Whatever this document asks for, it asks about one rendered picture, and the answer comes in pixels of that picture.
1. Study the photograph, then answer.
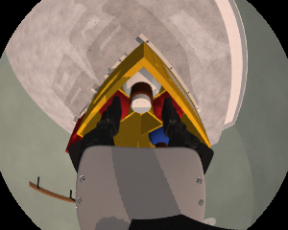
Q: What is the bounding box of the red bottle with pale label band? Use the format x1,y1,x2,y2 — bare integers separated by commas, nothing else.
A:
153,91,184,122

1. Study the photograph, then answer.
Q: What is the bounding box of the olive-brown crate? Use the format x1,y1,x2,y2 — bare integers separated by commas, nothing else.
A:
77,42,211,148

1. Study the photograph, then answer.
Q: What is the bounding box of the white bottle with grey label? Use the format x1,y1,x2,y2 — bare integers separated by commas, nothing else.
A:
122,67,161,113

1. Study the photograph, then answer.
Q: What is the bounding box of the blue bottle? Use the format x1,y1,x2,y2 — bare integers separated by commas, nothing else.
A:
149,126,169,148

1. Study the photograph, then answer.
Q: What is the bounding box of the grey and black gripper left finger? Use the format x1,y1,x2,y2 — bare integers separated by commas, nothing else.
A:
68,96,122,173

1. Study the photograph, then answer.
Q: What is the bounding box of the dark red crate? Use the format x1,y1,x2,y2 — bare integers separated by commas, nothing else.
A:
65,115,84,153

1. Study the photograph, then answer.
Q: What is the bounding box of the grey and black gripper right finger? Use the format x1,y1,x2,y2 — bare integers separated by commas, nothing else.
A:
161,98,214,174

